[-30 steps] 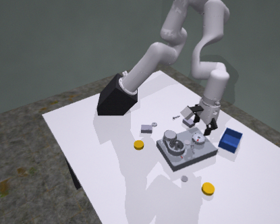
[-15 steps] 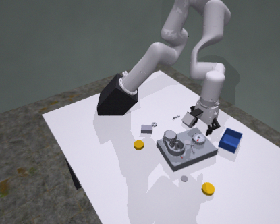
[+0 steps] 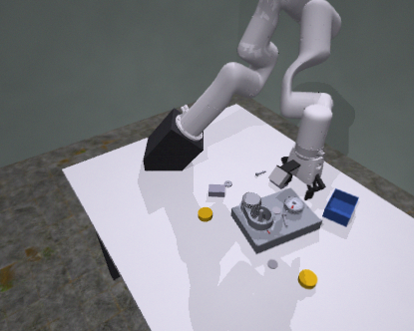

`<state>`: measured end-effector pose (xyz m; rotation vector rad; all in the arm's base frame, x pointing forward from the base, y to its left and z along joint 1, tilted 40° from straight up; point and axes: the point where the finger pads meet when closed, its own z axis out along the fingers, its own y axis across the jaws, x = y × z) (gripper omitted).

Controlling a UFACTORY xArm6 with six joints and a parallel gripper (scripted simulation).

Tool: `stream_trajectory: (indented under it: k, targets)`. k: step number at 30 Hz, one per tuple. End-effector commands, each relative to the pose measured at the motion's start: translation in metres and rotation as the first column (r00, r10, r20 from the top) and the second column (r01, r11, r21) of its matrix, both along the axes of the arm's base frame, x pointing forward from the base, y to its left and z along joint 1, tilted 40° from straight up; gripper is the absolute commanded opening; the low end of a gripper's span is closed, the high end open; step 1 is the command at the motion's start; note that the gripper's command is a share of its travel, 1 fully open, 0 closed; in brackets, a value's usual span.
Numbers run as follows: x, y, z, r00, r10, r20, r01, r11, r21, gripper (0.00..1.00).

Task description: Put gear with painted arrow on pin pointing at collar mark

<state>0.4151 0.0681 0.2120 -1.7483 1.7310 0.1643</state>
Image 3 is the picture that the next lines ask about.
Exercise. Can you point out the yellow short cylinder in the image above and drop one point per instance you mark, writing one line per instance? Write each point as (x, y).
(307, 279)
(205, 214)

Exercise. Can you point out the grey gear with red arrow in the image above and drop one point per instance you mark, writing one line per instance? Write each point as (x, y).
(293, 205)

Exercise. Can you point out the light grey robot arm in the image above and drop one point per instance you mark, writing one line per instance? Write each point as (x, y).
(319, 24)

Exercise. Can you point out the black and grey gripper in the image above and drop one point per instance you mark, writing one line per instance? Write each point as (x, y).
(309, 172)

